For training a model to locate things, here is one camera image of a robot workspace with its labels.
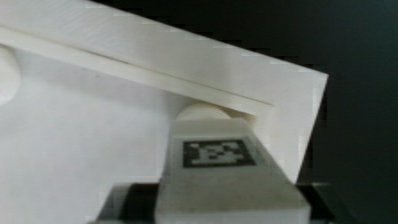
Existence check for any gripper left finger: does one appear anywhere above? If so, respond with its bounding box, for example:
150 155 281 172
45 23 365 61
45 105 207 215
88 183 159 224

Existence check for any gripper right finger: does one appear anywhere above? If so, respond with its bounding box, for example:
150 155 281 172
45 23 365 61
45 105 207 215
297 183 338 224

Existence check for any white square tabletop tray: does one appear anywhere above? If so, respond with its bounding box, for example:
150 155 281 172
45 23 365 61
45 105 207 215
0 0 328 224

